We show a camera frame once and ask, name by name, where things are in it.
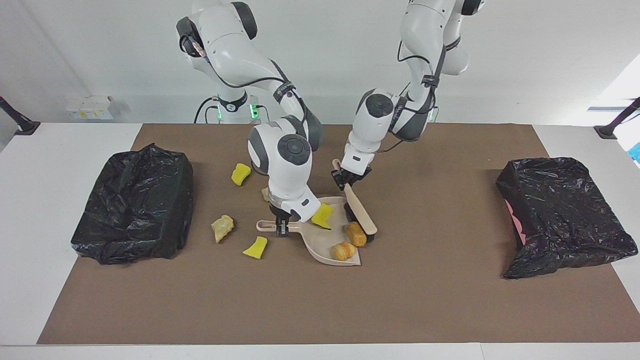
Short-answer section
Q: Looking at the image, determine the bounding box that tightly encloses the black camera stand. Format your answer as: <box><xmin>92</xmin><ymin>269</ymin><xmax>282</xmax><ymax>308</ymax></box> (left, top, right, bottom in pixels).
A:
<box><xmin>594</xmin><ymin>96</ymin><xmax>640</xmax><ymax>140</ymax></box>
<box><xmin>0</xmin><ymin>95</ymin><xmax>41</xmax><ymax>137</ymax></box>

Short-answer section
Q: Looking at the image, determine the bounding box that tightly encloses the brown croquette toy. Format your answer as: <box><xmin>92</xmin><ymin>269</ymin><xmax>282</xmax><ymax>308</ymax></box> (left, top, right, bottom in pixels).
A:
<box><xmin>346</xmin><ymin>221</ymin><xmax>368</xmax><ymax>248</ymax></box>

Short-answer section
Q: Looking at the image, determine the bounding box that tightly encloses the beige hand brush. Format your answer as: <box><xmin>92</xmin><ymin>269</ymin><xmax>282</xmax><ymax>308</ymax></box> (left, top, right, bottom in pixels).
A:
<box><xmin>332</xmin><ymin>158</ymin><xmax>379</xmax><ymax>246</ymax></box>

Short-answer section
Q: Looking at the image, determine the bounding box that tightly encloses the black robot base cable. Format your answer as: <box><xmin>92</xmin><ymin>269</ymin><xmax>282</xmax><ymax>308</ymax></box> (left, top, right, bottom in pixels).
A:
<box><xmin>194</xmin><ymin>96</ymin><xmax>221</xmax><ymax>124</ymax></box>

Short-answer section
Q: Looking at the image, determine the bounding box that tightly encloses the black plastic trash bag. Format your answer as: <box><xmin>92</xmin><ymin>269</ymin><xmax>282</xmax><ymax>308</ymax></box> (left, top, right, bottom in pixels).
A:
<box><xmin>71</xmin><ymin>143</ymin><xmax>195</xmax><ymax>266</ymax></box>
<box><xmin>496</xmin><ymin>157</ymin><xmax>639</xmax><ymax>280</ymax></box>

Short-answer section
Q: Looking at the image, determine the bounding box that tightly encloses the pink bin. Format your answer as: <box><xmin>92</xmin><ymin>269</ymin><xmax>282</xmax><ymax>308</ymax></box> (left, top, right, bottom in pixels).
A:
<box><xmin>505</xmin><ymin>199</ymin><xmax>527</xmax><ymax>247</ymax></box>

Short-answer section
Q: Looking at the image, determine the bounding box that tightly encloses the striped croissant toy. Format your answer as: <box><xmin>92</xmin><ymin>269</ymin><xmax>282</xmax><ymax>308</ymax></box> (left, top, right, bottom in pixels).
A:
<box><xmin>330</xmin><ymin>241</ymin><xmax>357</xmax><ymax>262</ymax></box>

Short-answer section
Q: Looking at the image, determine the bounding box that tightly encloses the beige plastic dustpan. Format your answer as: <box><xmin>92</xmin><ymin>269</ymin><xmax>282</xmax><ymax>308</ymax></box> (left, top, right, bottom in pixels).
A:
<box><xmin>256</xmin><ymin>196</ymin><xmax>363</xmax><ymax>267</ymax></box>

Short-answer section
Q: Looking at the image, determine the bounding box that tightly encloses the brown table mat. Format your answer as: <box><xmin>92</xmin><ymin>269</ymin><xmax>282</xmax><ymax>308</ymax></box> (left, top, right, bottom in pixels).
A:
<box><xmin>37</xmin><ymin>123</ymin><xmax>640</xmax><ymax>346</ymax></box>

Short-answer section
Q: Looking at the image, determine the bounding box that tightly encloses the yellow sponge piece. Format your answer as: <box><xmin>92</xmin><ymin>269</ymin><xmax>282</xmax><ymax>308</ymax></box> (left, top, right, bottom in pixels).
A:
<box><xmin>231</xmin><ymin>163</ymin><xmax>252</xmax><ymax>187</ymax></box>
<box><xmin>311</xmin><ymin>202</ymin><xmax>334</xmax><ymax>230</ymax></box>
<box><xmin>242</xmin><ymin>236</ymin><xmax>269</xmax><ymax>261</ymax></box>

